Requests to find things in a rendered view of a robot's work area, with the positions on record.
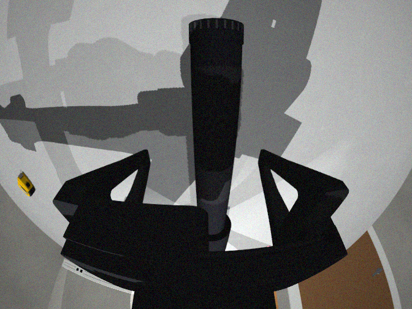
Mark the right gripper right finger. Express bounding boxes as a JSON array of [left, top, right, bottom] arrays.
[[258, 149, 349, 246]]

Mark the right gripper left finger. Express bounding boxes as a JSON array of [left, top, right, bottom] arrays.
[[60, 150, 151, 203]]

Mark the yellow tape measure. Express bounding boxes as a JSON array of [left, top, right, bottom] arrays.
[[18, 173, 35, 197]]

